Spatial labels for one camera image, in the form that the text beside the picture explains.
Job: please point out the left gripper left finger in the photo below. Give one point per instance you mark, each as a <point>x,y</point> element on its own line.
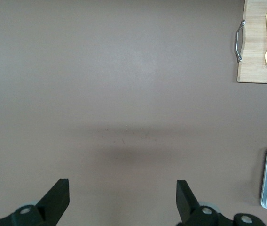
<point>51,202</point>

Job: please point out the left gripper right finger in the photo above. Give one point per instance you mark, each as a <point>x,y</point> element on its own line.
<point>187,204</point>

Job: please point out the wooden cutting board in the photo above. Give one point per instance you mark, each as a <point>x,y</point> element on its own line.
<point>253,47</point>

